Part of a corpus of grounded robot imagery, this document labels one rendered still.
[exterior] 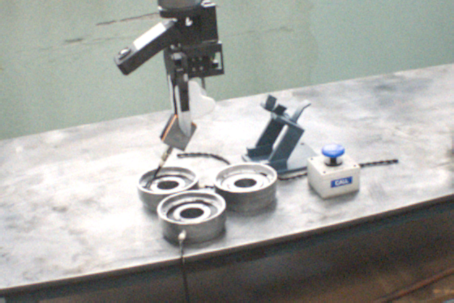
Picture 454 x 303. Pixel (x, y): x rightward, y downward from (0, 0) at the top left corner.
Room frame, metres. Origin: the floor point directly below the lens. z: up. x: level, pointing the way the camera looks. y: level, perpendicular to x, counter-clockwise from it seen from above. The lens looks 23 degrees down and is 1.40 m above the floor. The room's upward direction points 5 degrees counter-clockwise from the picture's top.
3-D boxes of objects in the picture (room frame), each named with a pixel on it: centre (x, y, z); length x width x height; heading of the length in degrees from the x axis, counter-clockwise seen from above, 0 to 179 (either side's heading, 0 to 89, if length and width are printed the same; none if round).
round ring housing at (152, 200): (1.13, 0.11, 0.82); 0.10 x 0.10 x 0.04
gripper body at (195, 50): (1.15, 0.05, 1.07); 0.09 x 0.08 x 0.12; 105
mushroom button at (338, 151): (1.13, -0.17, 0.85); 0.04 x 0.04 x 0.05
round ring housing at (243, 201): (1.12, -0.02, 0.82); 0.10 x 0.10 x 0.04
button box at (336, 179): (1.13, -0.18, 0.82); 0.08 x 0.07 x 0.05; 104
